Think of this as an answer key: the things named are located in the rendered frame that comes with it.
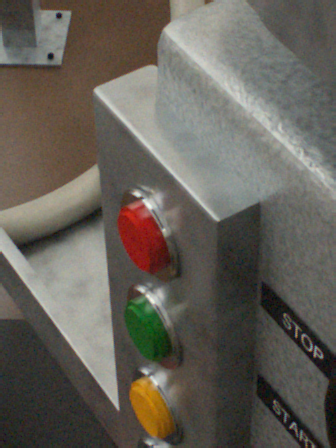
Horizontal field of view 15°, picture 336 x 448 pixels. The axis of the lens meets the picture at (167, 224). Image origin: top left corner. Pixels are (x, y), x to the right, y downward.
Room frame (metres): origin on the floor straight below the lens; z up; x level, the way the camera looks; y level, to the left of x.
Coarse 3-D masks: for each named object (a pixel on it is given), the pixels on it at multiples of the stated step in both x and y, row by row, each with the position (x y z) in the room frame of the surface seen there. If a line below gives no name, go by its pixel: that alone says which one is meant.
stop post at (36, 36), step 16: (0, 0) 2.28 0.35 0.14; (16, 0) 2.28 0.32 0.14; (32, 0) 2.28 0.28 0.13; (0, 16) 2.28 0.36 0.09; (16, 16) 2.28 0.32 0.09; (32, 16) 2.28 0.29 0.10; (48, 16) 2.39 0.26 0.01; (64, 16) 2.39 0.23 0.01; (0, 32) 2.34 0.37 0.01; (16, 32) 2.28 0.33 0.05; (32, 32) 2.28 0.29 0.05; (48, 32) 2.33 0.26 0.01; (64, 32) 2.33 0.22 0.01; (0, 48) 2.28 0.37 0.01; (16, 48) 2.28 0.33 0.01; (32, 48) 2.27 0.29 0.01; (48, 48) 2.27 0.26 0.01; (0, 64) 2.23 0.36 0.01; (16, 64) 2.22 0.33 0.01; (32, 64) 2.22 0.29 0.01; (48, 64) 2.22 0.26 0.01
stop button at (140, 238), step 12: (132, 204) 0.31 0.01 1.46; (120, 216) 0.31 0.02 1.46; (132, 216) 0.31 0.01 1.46; (144, 216) 0.30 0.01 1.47; (120, 228) 0.31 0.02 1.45; (132, 228) 0.30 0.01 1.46; (144, 228) 0.30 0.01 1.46; (132, 240) 0.30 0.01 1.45; (144, 240) 0.30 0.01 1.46; (156, 240) 0.30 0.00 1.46; (132, 252) 0.30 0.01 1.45; (144, 252) 0.30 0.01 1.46; (156, 252) 0.29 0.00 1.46; (144, 264) 0.30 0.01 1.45; (156, 264) 0.29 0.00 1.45
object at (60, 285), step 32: (96, 224) 0.69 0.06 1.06; (0, 256) 0.63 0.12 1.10; (32, 256) 0.66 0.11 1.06; (64, 256) 0.66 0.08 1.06; (96, 256) 0.66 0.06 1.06; (32, 288) 0.59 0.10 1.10; (64, 288) 0.63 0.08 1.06; (96, 288) 0.63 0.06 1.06; (32, 320) 0.59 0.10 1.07; (64, 320) 0.56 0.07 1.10; (96, 320) 0.60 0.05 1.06; (64, 352) 0.55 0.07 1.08; (96, 352) 0.57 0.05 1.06; (96, 384) 0.51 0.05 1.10; (96, 416) 0.51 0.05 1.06
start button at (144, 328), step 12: (132, 300) 0.31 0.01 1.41; (132, 312) 0.31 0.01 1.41; (144, 312) 0.30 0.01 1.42; (132, 324) 0.31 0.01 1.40; (144, 324) 0.30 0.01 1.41; (156, 324) 0.30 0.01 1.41; (132, 336) 0.31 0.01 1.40; (144, 336) 0.30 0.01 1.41; (156, 336) 0.30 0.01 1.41; (144, 348) 0.30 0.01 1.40; (156, 348) 0.29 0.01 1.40; (156, 360) 0.30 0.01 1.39
